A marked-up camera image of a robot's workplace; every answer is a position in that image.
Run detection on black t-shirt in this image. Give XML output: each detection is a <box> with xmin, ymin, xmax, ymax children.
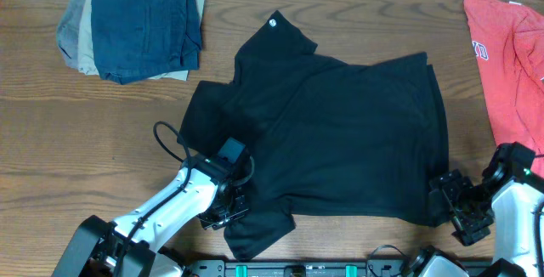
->
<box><xmin>180</xmin><ymin>12</ymin><xmax>449</xmax><ymax>261</ymax></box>

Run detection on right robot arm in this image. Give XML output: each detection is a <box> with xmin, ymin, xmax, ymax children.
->
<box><xmin>400</xmin><ymin>142</ymin><xmax>543</xmax><ymax>276</ymax></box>

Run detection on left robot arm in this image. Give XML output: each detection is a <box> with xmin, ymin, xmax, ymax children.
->
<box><xmin>54</xmin><ymin>154</ymin><xmax>255</xmax><ymax>276</ymax></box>

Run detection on red t-shirt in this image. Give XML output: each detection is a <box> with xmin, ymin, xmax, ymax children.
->
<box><xmin>463</xmin><ymin>0</ymin><xmax>543</xmax><ymax>176</ymax></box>

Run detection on navy folded trousers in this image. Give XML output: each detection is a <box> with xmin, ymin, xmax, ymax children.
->
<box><xmin>90</xmin><ymin>0</ymin><xmax>203</xmax><ymax>86</ymax></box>

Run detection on grey folded trousers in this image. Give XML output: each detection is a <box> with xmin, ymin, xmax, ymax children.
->
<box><xmin>56</xmin><ymin>0</ymin><xmax>86</xmax><ymax>69</ymax></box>

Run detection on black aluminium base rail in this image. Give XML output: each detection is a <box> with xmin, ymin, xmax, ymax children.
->
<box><xmin>182</xmin><ymin>257</ymin><xmax>494</xmax><ymax>277</ymax></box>

